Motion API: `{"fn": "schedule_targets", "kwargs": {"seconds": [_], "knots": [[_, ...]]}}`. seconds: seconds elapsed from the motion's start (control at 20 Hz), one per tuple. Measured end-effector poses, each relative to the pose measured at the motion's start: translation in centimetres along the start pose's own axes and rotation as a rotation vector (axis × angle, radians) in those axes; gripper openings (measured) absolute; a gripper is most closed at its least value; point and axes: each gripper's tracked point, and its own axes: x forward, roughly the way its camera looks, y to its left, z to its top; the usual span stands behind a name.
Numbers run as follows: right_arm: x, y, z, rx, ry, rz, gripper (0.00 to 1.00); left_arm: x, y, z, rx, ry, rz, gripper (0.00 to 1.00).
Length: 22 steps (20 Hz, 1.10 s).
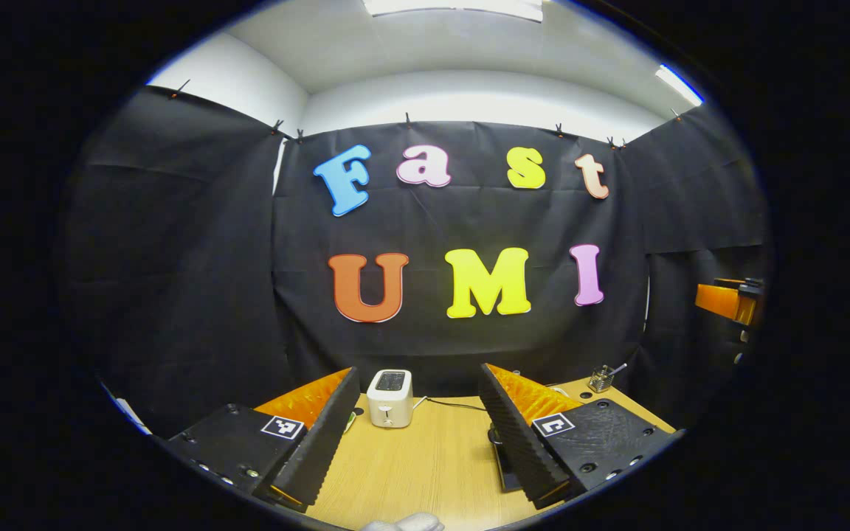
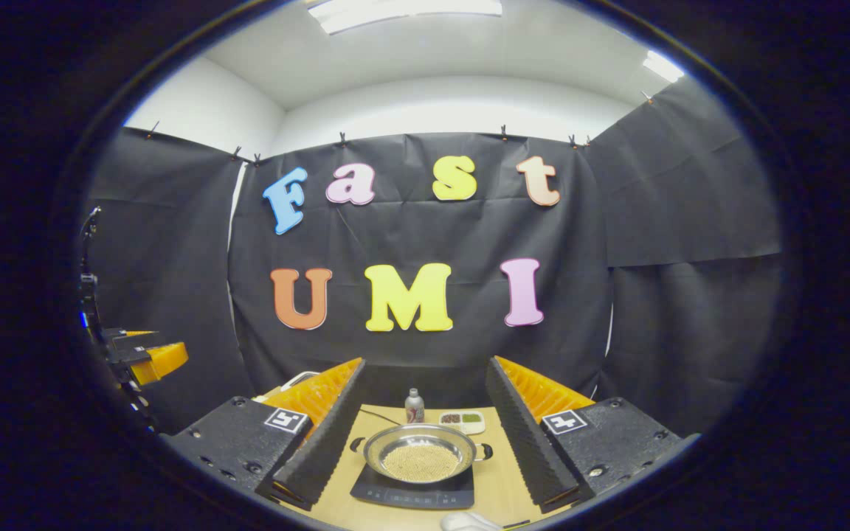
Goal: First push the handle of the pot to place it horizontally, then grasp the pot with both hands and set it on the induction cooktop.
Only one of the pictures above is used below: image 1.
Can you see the black induction cooktop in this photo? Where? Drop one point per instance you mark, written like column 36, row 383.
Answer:
column 508, row 468

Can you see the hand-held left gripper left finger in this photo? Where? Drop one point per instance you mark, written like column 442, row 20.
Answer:
column 322, row 450

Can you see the ceiling strip light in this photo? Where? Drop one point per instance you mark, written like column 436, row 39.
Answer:
column 679, row 85

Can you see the white printed sheet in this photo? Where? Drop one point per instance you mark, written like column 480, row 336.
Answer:
column 128, row 413

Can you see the white toaster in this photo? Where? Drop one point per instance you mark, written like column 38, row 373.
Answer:
column 389, row 398

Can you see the metal spoon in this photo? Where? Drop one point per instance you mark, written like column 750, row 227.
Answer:
column 619, row 368

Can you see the ceiling panel light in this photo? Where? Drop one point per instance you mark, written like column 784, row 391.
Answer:
column 454, row 7

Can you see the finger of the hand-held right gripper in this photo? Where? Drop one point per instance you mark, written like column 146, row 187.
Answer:
column 720, row 301
column 746, row 286

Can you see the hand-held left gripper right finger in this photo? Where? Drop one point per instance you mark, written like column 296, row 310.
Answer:
column 517, row 442

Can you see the white crumpled cloth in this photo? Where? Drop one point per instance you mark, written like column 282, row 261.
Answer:
column 403, row 523

